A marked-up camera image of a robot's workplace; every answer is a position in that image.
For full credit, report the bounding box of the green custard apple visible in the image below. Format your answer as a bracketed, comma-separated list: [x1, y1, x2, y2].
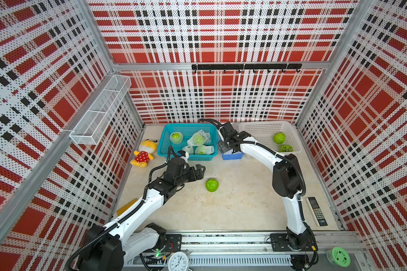
[193, 134, 206, 146]
[205, 178, 219, 193]
[273, 132, 286, 145]

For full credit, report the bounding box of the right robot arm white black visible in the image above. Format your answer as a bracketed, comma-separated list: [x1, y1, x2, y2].
[198, 119, 318, 251]

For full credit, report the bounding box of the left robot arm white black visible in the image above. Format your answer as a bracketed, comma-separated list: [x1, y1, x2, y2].
[65, 147, 206, 271]

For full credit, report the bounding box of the sleeved custard apple front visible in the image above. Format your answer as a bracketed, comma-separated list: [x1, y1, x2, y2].
[194, 145, 214, 155]

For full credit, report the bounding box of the sleeved custard apple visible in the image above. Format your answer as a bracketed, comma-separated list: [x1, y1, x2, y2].
[194, 145, 214, 155]
[170, 132, 184, 145]

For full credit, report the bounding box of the sleeved custard apple left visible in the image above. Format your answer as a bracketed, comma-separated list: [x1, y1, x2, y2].
[170, 132, 184, 145]

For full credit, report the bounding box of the dark-spotted custard apple front right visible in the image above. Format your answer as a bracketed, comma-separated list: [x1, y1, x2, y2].
[280, 145, 293, 152]

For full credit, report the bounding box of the blue plastic tray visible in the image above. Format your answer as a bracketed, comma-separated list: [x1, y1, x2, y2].
[222, 150, 244, 160]

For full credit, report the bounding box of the teal plastic basket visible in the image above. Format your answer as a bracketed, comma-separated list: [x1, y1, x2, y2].
[156, 122, 219, 161]

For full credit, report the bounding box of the white perforated plastic basket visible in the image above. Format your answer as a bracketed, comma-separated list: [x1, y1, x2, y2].
[239, 121, 303, 154]

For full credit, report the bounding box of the yellow red plush toy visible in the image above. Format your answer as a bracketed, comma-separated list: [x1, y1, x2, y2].
[130, 140, 158, 168]

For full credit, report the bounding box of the yellow block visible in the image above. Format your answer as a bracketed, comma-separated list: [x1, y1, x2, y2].
[116, 198, 137, 216]

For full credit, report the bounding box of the remote control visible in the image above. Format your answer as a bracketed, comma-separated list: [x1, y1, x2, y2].
[306, 197, 328, 227]

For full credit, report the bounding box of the green tape spool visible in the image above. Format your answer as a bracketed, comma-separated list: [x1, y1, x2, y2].
[326, 247, 351, 268]

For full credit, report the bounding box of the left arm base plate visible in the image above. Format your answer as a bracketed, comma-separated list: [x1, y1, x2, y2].
[154, 234, 183, 253]

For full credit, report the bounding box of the black hook rail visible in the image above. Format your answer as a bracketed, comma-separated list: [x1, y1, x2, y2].
[191, 63, 303, 71]

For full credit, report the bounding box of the wire mesh wall shelf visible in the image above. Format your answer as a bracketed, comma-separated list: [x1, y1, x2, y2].
[70, 75, 131, 146]

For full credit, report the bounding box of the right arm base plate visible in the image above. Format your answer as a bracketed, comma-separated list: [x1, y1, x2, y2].
[270, 233, 318, 252]

